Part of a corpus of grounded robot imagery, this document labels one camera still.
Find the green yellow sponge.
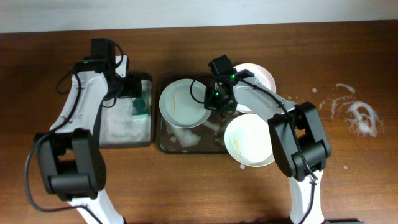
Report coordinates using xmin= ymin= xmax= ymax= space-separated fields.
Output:
xmin=132 ymin=92 xmax=148 ymax=116

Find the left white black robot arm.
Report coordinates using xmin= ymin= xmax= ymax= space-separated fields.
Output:
xmin=32 ymin=55 xmax=152 ymax=223

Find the cream plate with stain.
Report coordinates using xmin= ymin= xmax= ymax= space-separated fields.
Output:
xmin=224 ymin=114 xmax=275 ymax=167

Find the large dark foamy tray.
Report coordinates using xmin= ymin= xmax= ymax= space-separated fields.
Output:
xmin=156 ymin=110 xmax=241 ymax=154

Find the small soapy black tray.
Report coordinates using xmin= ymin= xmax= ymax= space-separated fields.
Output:
xmin=99 ymin=73 xmax=152 ymax=149

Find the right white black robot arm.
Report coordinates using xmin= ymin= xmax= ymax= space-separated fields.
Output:
xmin=205 ymin=69 xmax=331 ymax=223

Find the pink-white plate with stain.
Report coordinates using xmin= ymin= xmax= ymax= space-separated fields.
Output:
xmin=233 ymin=63 xmax=276 ymax=114

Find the grey-white plate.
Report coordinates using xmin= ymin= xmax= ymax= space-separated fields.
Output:
xmin=159 ymin=78 xmax=211 ymax=128

